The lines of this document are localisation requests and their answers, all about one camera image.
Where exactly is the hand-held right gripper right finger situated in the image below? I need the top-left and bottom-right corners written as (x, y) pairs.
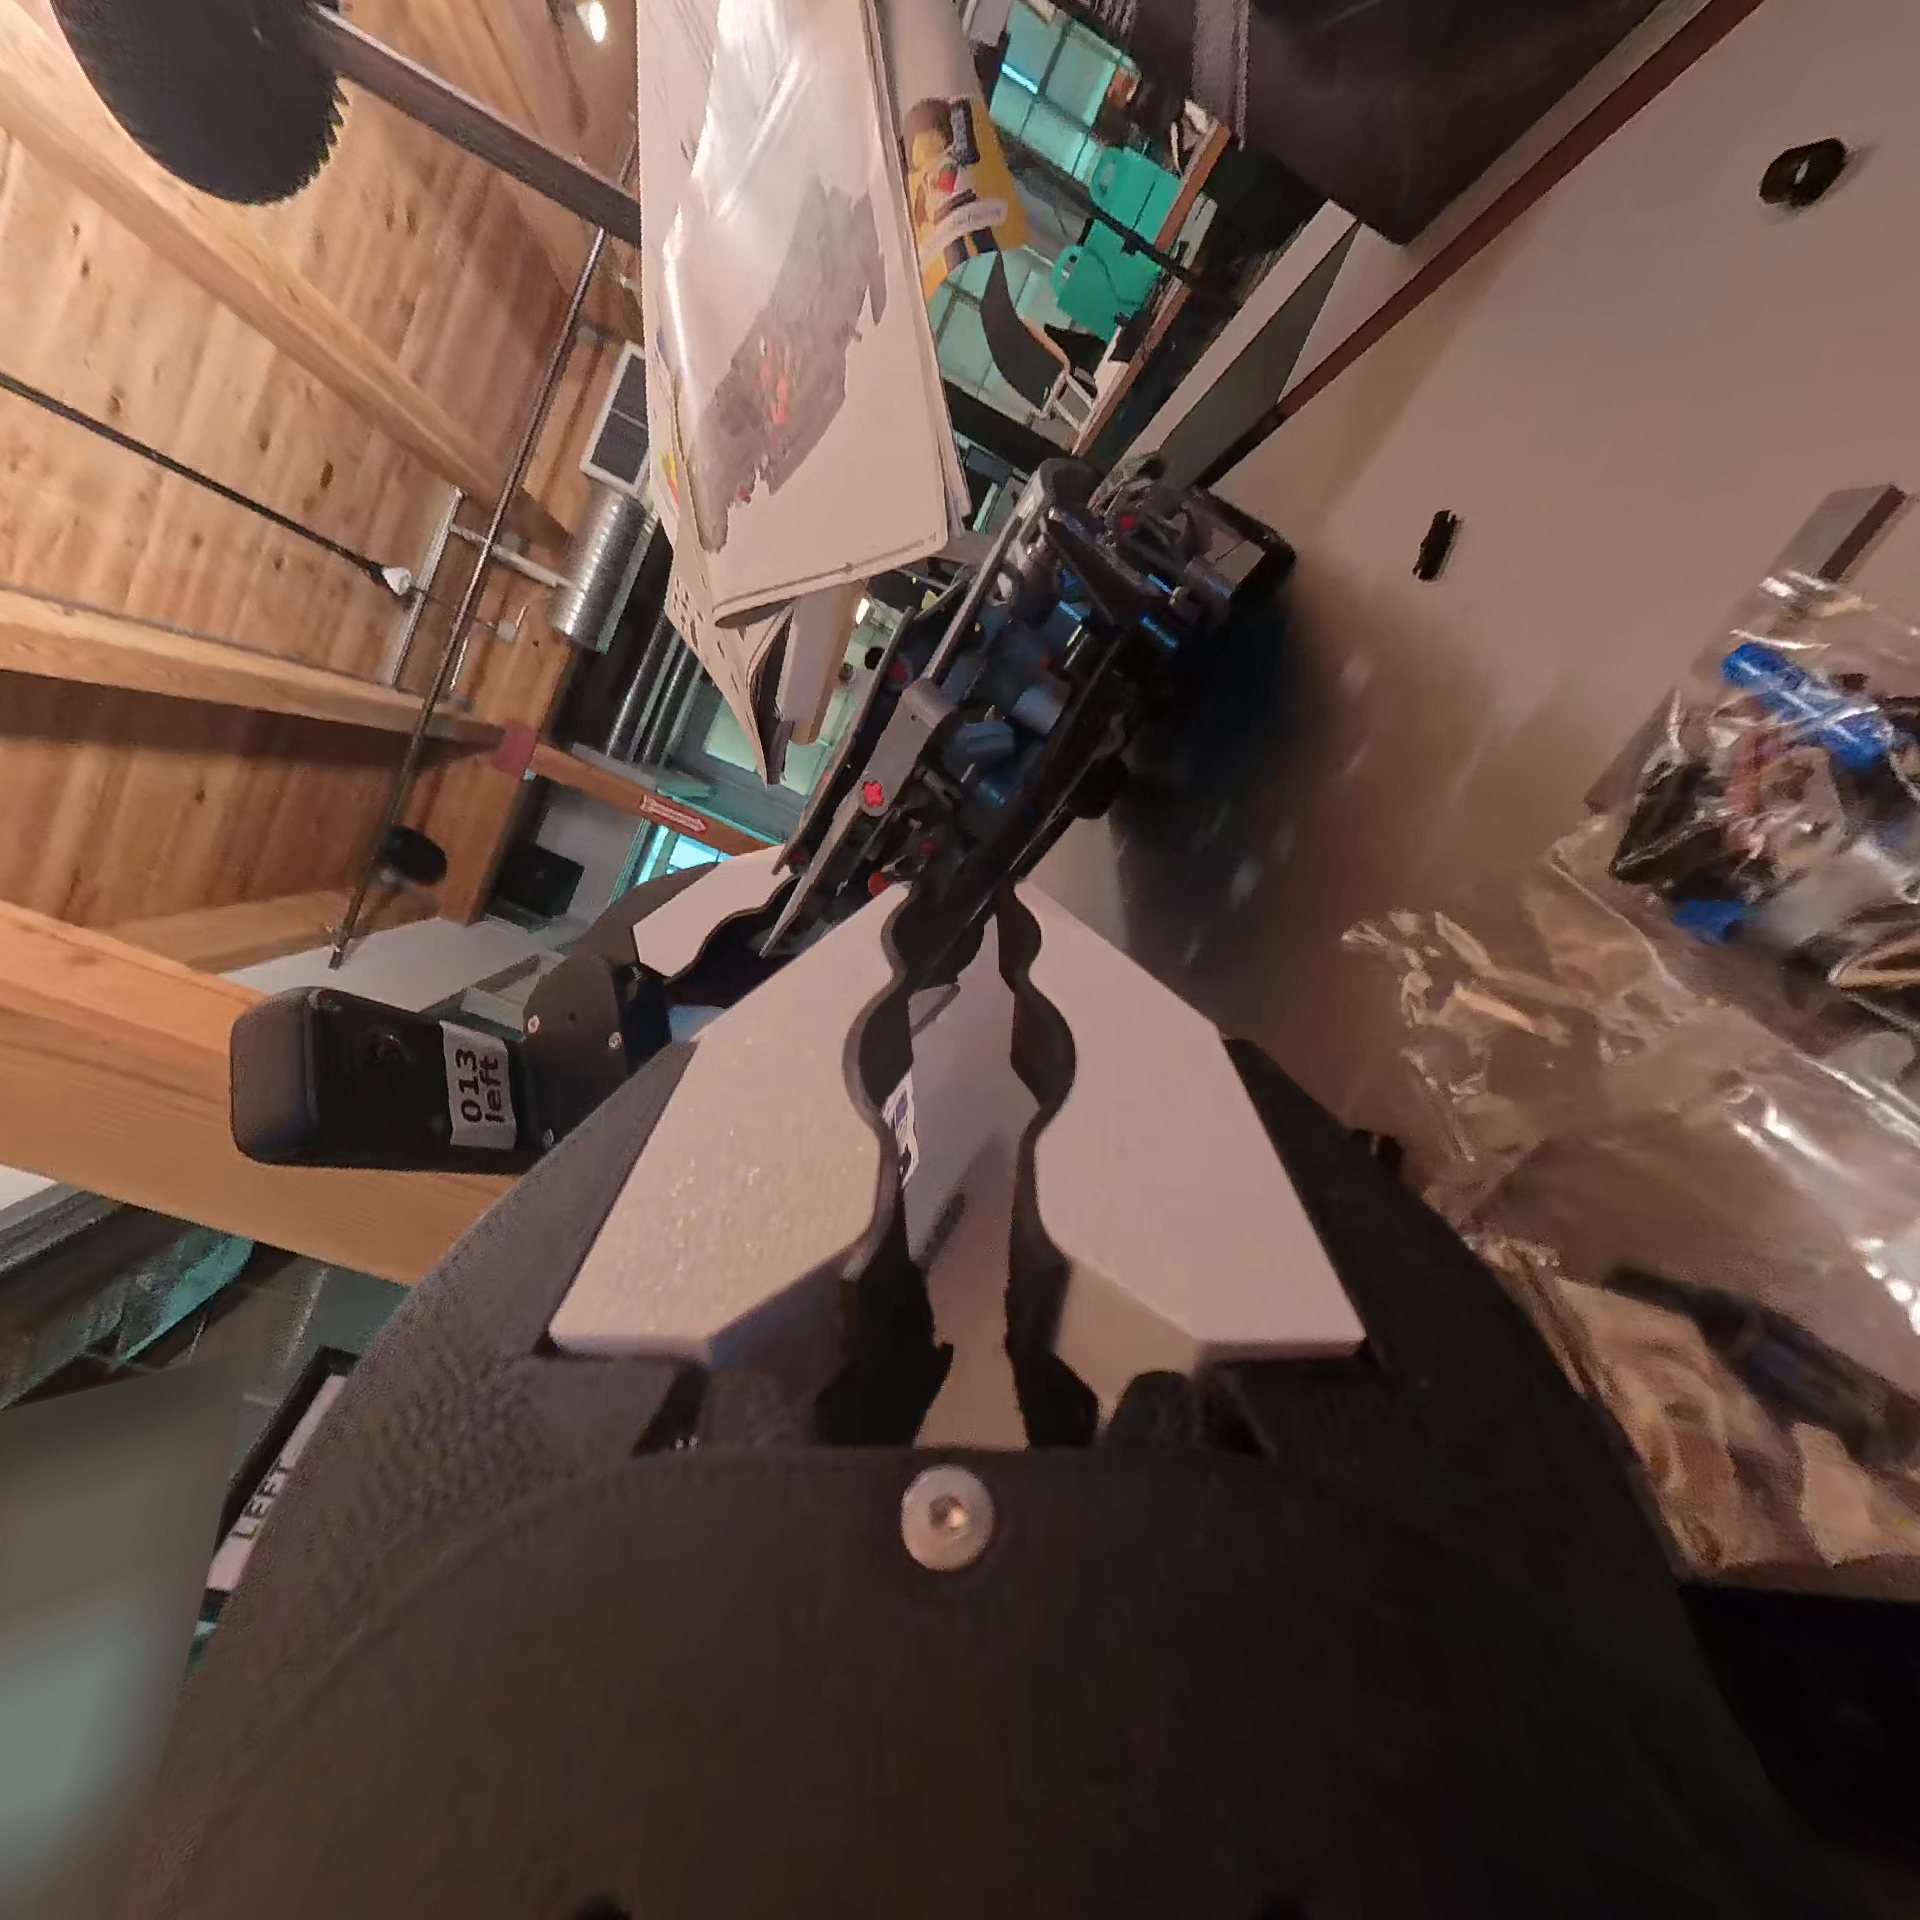
top-left (991, 880), bottom-right (1366, 1445)

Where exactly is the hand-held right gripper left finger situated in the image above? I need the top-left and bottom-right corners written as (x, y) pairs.
top-left (548, 880), bottom-right (953, 1445)

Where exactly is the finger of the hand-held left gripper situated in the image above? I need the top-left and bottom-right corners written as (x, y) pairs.
top-left (630, 844), bottom-right (798, 986)

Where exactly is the grey lego panel assembly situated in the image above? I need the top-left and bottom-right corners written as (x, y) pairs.
top-left (886, 961), bottom-right (1038, 1452)

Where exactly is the lego car chassis model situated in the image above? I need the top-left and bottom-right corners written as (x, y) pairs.
top-left (756, 456), bottom-right (1299, 961)

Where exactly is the clear bag of lego pieces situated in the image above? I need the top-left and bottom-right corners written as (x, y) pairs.
top-left (1336, 571), bottom-right (1920, 1575)

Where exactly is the instruction booklet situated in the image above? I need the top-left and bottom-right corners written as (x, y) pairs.
top-left (636, 0), bottom-right (1038, 785)

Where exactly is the teal chair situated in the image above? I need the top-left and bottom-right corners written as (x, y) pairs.
top-left (1094, 143), bottom-right (1222, 242)
top-left (1053, 242), bottom-right (1156, 338)

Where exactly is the black disc-top pole stand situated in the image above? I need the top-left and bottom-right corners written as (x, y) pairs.
top-left (54, 0), bottom-right (647, 242)

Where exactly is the dark flat desk pad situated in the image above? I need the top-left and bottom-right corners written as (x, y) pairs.
top-left (1245, 0), bottom-right (1665, 247)

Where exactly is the silver ventilation duct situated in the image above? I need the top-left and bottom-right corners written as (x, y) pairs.
top-left (548, 483), bottom-right (665, 654)

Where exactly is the grey wall vent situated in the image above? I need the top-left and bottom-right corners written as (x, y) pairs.
top-left (582, 344), bottom-right (647, 490)

